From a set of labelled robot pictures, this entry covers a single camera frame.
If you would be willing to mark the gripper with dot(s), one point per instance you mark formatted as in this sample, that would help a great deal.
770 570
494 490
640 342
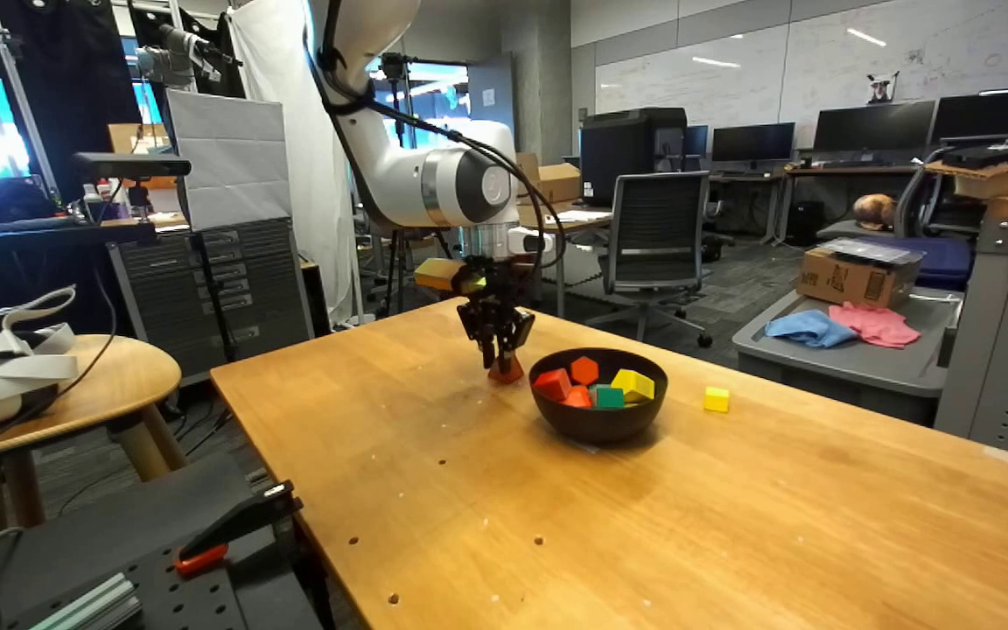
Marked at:
504 278

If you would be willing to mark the orange wooden block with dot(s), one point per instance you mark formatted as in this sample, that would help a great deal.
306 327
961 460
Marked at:
507 371

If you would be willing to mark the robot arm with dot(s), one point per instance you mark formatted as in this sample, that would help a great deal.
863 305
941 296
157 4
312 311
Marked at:
416 179

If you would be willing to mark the red wooden block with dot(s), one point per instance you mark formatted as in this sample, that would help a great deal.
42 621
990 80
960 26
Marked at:
551 383

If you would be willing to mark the orange hexagonal block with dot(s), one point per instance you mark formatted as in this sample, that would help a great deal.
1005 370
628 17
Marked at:
584 369

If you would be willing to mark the small orange block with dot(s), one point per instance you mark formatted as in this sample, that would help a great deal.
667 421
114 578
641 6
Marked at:
577 398

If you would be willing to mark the green wooden block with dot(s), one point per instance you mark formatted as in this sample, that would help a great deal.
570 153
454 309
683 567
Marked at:
609 397

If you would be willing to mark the dark brown bowl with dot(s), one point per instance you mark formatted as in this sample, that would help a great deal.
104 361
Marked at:
596 422

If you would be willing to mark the large yellow block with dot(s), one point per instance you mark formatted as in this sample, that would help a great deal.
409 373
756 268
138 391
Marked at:
633 383

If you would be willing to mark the stack of cardboard boxes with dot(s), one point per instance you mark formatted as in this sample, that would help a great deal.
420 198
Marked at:
552 184

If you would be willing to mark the grey office chair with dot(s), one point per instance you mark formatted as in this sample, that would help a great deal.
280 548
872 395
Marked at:
654 232

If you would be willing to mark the black cabinet machine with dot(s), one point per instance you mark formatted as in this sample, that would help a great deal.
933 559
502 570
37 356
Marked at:
631 153

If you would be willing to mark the white backdrop sheet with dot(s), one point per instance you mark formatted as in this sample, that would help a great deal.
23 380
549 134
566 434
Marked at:
311 192

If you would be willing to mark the small yellow cube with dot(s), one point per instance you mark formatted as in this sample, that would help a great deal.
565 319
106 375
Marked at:
717 400

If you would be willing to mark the grey drawer cabinet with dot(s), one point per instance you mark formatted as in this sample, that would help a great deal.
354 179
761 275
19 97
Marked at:
241 280

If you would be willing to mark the blue cloth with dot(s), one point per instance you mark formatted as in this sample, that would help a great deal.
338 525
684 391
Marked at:
808 329

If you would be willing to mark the white reflector panel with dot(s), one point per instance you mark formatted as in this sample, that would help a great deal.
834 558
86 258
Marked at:
228 157

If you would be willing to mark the black clamp with orange grip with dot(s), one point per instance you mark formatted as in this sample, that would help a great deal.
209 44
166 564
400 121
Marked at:
237 521

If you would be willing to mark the cardboard box with plastic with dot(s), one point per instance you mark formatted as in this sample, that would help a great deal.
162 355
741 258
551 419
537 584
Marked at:
850 278

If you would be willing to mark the grey utility cart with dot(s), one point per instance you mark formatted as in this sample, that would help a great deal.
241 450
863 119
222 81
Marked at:
854 367

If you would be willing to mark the pink cloth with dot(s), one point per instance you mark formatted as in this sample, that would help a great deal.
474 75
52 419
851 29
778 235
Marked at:
882 324

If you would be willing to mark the round wooden side table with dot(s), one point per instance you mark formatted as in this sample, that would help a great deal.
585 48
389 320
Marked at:
75 394

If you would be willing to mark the whiteboard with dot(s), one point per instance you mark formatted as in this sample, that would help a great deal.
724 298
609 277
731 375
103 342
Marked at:
828 61

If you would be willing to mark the row of monitors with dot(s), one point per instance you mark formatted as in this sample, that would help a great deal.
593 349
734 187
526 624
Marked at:
871 127

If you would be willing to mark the black perforated plate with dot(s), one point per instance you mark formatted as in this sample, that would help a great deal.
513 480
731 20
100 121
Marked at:
101 560

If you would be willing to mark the white headset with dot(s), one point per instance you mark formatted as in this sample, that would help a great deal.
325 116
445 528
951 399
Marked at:
5 372

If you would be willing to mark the camera on tripod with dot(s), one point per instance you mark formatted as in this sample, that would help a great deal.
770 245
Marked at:
132 166

